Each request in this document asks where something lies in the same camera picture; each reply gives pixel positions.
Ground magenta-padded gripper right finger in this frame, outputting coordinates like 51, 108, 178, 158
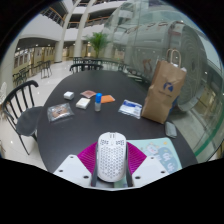
125, 142, 170, 188

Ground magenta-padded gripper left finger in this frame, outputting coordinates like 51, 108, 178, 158
53, 142, 100, 188

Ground white perforated computer mouse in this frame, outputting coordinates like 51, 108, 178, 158
96, 131, 128, 183

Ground pale green printed mouse pad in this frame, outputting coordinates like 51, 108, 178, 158
112, 137, 183, 189

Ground white and blue pouch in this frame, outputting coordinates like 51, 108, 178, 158
117, 99, 144, 120

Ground clear plastic snack packet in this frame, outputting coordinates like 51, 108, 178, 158
46, 102, 75, 123

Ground flat white box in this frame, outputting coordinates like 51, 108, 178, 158
75, 97, 92, 110

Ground small blue-capped bottle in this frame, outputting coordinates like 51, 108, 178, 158
94, 92, 103, 113

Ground orange flat packet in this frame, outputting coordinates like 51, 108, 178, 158
100, 94, 116, 104

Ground brown flat packet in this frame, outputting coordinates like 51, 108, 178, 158
80, 89, 98, 99

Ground small white box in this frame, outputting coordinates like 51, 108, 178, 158
63, 90, 75, 101

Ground black spindle-back chair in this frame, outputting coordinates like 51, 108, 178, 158
1, 79, 44, 156

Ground brown paper carrier bag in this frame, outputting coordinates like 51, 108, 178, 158
141, 48, 188, 125

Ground black chairs beyond table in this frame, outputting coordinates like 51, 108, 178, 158
69, 56, 148, 83

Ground distant black chairs group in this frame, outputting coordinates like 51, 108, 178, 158
12, 59, 53, 88

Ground large white cylindrical model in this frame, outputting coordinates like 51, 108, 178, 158
133, 19, 209, 113

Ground green potted palm plant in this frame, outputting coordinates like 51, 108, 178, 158
87, 32, 111, 59

